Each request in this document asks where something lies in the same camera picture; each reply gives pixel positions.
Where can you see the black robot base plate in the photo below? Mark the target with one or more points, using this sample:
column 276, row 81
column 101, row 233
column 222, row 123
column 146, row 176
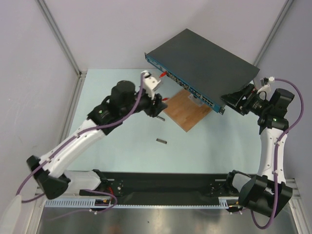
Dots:
column 171, row 188

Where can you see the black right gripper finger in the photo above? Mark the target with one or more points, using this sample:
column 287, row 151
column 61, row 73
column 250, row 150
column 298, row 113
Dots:
column 241, row 108
column 236, row 99

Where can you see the blue black network switch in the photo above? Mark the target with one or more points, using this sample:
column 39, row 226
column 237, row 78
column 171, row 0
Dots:
column 201, row 67

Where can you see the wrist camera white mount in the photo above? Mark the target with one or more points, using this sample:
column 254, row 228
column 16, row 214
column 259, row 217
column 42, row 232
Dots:
column 150, row 84
column 264, row 84

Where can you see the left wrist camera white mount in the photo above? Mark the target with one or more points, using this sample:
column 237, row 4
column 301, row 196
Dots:
column 150, row 84

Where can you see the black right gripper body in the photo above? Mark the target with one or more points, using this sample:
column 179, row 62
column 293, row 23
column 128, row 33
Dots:
column 245, row 101

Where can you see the silver transceiver module on table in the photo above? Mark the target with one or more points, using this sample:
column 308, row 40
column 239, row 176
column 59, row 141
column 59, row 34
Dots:
column 161, row 141

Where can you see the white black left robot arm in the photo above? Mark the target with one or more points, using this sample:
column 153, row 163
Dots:
column 50, row 170

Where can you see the aluminium frame post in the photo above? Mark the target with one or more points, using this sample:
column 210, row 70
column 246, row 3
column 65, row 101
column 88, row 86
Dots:
column 59, row 37
column 278, row 22

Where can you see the grey slotted cable duct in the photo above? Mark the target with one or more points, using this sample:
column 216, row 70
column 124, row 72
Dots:
column 223, row 202

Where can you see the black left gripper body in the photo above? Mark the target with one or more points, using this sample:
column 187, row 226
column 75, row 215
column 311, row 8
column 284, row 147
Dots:
column 151, row 109

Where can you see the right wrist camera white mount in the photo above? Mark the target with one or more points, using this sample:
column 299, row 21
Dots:
column 264, row 84

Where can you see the aluminium frame post right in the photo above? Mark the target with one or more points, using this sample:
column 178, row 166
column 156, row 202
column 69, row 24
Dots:
column 278, row 22

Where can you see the wooden base board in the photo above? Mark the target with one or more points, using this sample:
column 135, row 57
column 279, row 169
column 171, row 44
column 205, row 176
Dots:
column 184, row 112

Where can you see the aluminium frame post left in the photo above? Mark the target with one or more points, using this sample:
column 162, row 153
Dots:
column 59, row 37

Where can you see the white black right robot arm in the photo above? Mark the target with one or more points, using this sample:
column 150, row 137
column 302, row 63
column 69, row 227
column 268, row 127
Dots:
column 265, row 193

